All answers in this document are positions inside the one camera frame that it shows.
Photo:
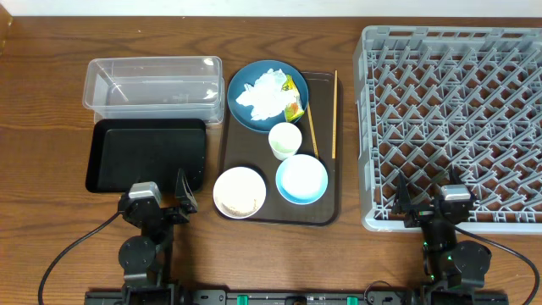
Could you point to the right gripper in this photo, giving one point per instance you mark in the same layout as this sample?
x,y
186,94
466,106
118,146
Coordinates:
x,y
402,205

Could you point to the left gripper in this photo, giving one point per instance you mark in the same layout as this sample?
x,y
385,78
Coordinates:
x,y
187,203

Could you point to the pink white bowl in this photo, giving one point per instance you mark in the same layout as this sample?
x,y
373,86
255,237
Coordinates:
x,y
239,192

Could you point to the dark blue plate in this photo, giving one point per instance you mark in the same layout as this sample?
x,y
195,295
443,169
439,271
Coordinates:
x,y
250,74

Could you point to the white cup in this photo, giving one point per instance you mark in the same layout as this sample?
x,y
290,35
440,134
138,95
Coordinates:
x,y
284,139

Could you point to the white tissue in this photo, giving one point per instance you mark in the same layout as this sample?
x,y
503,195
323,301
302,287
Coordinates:
x,y
264,96

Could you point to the yellow snack wrapper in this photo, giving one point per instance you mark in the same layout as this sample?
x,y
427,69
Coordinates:
x,y
293,107

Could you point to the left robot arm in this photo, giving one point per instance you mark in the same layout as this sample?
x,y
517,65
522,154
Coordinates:
x,y
145,258

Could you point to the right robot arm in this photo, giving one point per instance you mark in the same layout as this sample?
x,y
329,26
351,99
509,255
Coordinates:
x,y
452,265

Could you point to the black waste tray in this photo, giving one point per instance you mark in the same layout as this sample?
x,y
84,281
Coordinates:
x,y
128,151

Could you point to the grey dishwasher rack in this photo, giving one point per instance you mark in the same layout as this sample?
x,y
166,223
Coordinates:
x,y
433,99

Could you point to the right wooden chopstick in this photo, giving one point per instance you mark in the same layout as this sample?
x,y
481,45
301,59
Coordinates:
x,y
334,126

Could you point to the wooden chopstick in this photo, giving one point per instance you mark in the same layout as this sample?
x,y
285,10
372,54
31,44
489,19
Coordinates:
x,y
312,131
334,126

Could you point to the light blue bowl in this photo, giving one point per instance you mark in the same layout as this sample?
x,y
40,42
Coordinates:
x,y
301,179

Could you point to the brown serving tray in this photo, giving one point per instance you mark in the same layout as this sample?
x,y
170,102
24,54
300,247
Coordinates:
x,y
243,147

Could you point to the left wooden chopstick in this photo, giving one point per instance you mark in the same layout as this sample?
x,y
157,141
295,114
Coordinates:
x,y
312,131

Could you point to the clear plastic bin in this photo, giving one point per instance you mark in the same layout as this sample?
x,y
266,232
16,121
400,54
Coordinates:
x,y
173,87

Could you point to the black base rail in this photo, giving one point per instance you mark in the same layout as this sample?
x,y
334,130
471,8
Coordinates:
x,y
211,297

